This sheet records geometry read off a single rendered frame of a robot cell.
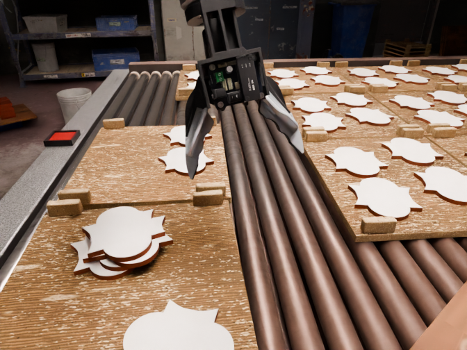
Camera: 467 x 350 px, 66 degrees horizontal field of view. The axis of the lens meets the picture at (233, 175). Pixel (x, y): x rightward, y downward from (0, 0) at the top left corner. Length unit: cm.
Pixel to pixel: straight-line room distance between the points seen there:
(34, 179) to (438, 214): 86
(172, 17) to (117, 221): 490
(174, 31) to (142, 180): 471
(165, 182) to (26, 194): 30
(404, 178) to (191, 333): 59
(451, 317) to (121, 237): 44
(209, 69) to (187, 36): 505
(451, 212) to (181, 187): 53
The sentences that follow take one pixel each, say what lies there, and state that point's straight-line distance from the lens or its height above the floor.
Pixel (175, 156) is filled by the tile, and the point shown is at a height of 95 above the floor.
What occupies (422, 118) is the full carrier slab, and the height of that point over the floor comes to 94.
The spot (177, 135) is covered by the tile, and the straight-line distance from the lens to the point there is 100.
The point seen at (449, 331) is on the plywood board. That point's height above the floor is 104.
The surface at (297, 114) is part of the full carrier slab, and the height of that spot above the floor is 94.
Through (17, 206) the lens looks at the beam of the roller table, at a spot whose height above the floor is 92.
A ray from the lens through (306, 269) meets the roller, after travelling 63.
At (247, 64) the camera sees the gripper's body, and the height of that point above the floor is 125.
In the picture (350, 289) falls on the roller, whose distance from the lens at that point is 60.
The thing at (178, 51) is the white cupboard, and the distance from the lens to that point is 549.
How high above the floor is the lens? 134
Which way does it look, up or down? 29 degrees down
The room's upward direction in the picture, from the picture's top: straight up
